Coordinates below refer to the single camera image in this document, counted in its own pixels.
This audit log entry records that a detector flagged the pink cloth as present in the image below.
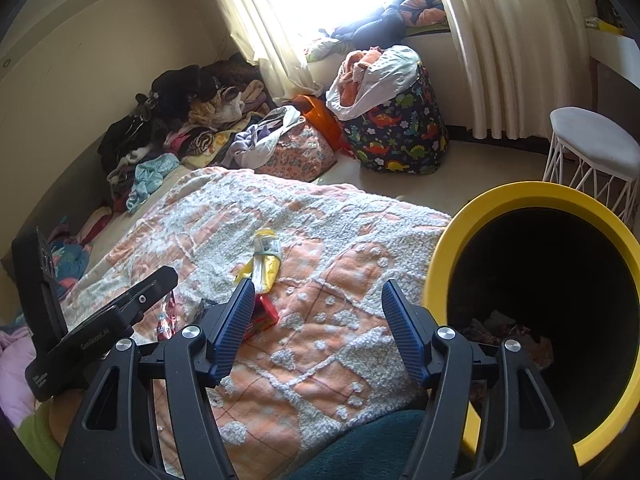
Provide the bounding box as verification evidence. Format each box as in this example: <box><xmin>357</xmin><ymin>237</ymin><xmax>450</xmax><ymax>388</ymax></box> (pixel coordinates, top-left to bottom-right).
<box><xmin>0</xmin><ymin>327</ymin><xmax>38</xmax><ymax>426</ymax></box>

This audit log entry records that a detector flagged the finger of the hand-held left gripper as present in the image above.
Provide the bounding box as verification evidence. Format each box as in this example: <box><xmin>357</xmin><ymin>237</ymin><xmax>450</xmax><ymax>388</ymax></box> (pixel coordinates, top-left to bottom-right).
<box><xmin>97</xmin><ymin>266</ymin><xmax>178</xmax><ymax>322</ymax></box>

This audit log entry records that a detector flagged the white plastic liner bag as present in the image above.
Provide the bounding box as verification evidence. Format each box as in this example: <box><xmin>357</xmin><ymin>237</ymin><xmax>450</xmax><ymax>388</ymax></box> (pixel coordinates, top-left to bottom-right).
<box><xmin>326</xmin><ymin>45</ymin><xmax>421</xmax><ymax>121</ymax></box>

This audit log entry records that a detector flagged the pile of mixed clothes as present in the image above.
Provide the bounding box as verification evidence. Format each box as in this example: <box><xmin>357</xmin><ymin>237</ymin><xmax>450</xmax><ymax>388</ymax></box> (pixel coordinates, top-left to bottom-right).
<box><xmin>97</xmin><ymin>52</ymin><xmax>273</xmax><ymax>213</ymax></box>

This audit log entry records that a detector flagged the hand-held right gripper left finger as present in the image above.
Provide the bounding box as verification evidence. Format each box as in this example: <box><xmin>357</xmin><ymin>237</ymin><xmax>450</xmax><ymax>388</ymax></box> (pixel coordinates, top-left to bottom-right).
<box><xmin>55</xmin><ymin>277</ymin><xmax>257</xmax><ymax>480</ymax></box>

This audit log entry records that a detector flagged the light blue cloth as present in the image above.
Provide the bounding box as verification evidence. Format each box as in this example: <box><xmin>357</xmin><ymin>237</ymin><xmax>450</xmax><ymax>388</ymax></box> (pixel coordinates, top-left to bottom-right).
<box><xmin>126</xmin><ymin>154</ymin><xmax>181</xmax><ymax>213</ymax></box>

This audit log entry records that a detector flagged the yellow flat item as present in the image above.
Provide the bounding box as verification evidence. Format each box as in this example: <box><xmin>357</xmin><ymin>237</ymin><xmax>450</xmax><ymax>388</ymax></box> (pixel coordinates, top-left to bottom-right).
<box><xmin>585</xmin><ymin>16</ymin><xmax>626</xmax><ymax>36</ymax></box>

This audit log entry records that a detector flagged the orange white tufted blanket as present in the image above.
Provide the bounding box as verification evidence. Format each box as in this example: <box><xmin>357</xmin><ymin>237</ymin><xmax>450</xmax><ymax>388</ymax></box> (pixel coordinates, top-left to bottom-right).
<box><xmin>50</xmin><ymin>167</ymin><xmax>453</xmax><ymax>480</ymax></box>

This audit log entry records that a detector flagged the small red box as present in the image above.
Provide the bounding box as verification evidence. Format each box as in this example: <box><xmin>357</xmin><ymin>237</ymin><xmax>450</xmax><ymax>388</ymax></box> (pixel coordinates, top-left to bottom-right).
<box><xmin>245</xmin><ymin>294</ymin><xmax>280</xmax><ymax>333</ymax></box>

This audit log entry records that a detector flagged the yellow trash bin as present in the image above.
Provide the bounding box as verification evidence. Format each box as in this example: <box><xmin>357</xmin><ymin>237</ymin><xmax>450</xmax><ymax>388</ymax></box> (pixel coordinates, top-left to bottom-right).
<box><xmin>422</xmin><ymin>181</ymin><xmax>640</xmax><ymax>468</ymax></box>

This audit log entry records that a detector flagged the pink floral fabric bag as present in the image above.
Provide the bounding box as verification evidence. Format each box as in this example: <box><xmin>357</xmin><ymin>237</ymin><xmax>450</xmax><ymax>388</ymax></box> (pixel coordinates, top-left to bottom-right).
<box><xmin>255</xmin><ymin>122</ymin><xmax>338</xmax><ymax>183</ymax></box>

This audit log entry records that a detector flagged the white desk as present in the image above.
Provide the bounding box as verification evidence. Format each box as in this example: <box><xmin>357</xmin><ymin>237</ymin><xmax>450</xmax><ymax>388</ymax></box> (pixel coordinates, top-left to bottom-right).
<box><xmin>585</xmin><ymin>27</ymin><xmax>640</xmax><ymax>86</ymax></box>

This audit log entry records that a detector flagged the green cloth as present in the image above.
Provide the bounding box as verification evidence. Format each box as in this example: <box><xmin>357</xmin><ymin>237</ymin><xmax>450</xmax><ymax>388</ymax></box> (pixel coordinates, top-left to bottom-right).
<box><xmin>12</xmin><ymin>402</ymin><xmax>63</xmax><ymax>478</ymax></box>

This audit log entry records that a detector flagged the dinosaur print laundry bag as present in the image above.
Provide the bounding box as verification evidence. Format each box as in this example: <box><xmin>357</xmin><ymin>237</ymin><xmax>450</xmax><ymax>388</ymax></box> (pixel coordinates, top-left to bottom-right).
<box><xmin>342</xmin><ymin>67</ymin><xmax>450</xmax><ymax>176</ymax></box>

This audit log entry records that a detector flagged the yellow clear plastic packet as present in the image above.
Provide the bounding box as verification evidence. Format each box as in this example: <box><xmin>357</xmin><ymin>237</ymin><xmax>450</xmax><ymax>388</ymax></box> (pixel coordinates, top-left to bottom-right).
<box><xmin>235</xmin><ymin>229</ymin><xmax>282</xmax><ymax>295</ymax></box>

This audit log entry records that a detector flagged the orange tote bag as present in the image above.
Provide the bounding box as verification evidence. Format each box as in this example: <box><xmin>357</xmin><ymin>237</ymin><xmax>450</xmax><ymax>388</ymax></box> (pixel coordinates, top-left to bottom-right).
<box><xmin>292</xmin><ymin>94</ymin><xmax>353</xmax><ymax>153</ymax></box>

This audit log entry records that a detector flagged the dark teal cloth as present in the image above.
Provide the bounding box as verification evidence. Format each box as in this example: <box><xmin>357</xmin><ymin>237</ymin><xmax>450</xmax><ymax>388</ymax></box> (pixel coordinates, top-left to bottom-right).
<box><xmin>287</xmin><ymin>407</ymin><xmax>431</xmax><ymax>480</ymax></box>

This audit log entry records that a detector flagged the white wire-frame stool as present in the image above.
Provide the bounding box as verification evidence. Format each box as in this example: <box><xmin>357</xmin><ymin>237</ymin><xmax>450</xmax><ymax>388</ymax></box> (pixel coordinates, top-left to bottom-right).
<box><xmin>542</xmin><ymin>106</ymin><xmax>640</xmax><ymax>221</ymax></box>

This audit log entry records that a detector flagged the red shiny wrapper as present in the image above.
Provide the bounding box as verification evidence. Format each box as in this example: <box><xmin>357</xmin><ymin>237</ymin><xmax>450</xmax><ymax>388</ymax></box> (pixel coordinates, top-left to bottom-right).
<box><xmin>156</xmin><ymin>292</ymin><xmax>178</xmax><ymax>341</ymax></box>

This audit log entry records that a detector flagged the white lavender garment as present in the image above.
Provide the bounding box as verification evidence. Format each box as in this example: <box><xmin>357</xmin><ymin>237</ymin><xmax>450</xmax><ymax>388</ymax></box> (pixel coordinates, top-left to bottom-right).
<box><xmin>222</xmin><ymin>106</ymin><xmax>306</xmax><ymax>170</ymax></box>

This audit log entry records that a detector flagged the colourful printed cloth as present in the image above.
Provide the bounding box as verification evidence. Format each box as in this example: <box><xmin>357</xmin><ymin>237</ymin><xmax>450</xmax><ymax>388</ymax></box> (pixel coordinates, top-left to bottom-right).
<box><xmin>47</xmin><ymin>217</ymin><xmax>91</xmax><ymax>301</ymax></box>

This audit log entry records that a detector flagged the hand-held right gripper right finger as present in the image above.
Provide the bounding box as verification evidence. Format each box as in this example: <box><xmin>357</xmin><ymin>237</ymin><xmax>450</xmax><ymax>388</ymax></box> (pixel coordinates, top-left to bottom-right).
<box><xmin>381</xmin><ymin>280</ymin><xmax>571</xmax><ymax>480</ymax></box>

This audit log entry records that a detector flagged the orange cloth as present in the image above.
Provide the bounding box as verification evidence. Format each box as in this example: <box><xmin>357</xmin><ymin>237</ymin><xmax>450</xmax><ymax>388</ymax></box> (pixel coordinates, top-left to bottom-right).
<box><xmin>337</xmin><ymin>47</ymin><xmax>383</xmax><ymax>106</ymax></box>

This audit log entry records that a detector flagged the cream curtain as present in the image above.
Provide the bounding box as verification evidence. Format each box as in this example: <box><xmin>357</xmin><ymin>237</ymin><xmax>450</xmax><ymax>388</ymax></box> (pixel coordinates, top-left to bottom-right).
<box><xmin>432</xmin><ymin>0</ymin><xmax>581</xmax><ymax>141</ymax></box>
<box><xmin>197</xmin><ymin>0</ymin><xmax>326</xmax><ymax>108</ymax></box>

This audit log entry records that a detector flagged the dark pouch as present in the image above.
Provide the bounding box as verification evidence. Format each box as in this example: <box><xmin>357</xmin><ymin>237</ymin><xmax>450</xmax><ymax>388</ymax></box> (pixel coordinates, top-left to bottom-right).
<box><xmin>595</xmin><ymin>0</ymin><xmax>628</xmax><ymax>31</ymax></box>

